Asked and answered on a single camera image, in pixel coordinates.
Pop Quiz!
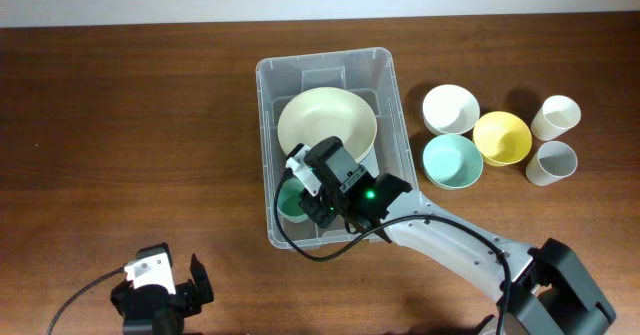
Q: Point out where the mint green cup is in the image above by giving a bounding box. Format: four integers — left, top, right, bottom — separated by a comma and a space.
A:
277, 177, 308, 223

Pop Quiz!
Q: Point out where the beige plate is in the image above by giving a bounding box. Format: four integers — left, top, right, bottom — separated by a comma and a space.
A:
279, 140, 371, 163
277, 87, 378, 149

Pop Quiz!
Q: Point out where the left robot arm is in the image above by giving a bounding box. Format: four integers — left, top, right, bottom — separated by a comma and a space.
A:
110, 242, 214, 335

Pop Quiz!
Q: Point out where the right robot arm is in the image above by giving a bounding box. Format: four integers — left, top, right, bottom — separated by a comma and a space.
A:
286, 136, 616, 335

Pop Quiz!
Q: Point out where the clear plastic storage bin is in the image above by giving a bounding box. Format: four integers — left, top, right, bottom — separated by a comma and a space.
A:
255, 47, 418, 250

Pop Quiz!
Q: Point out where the mint green bowl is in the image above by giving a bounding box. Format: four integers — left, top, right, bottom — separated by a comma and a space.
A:
422, 134, 484, 190

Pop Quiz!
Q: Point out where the white bowl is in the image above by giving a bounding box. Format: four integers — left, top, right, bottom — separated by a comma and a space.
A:
422, 84, 480, 135

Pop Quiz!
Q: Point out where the yellow bowl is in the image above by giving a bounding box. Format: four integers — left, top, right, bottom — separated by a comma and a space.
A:
472, 111, 533, 167

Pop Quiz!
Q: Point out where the grey cup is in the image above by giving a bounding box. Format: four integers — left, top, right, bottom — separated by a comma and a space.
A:
525, 141, 578, 186

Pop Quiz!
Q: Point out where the cream cup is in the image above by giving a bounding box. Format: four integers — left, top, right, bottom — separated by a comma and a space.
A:
531, 95, 581, 141

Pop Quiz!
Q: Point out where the right black cable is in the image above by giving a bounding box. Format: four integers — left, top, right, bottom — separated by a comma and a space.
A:
272, 168, 513, 335

